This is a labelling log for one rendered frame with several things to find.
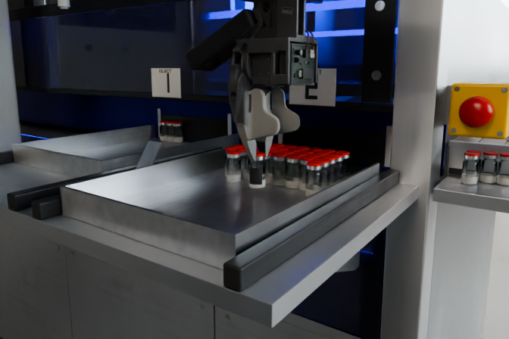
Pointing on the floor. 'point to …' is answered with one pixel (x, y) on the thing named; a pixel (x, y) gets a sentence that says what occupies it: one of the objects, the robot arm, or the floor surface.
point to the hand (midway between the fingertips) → (254, 148)
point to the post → (417, 140)
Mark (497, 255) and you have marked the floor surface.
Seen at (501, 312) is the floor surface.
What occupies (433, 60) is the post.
